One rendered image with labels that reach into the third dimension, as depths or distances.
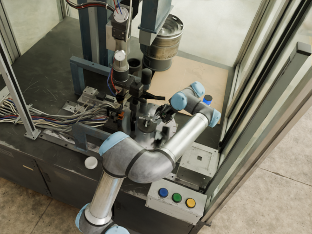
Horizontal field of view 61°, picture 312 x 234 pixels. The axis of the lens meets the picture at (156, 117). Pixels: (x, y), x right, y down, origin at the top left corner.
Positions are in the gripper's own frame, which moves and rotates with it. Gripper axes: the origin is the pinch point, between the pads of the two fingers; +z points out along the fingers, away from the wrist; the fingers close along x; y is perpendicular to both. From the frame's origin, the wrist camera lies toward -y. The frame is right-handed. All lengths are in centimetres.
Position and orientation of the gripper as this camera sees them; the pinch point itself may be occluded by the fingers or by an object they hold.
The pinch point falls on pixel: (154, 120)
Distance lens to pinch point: 146.5
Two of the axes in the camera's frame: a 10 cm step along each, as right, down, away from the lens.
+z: -6.2, 4.8, 6.2
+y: -3.2, 5.7, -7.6
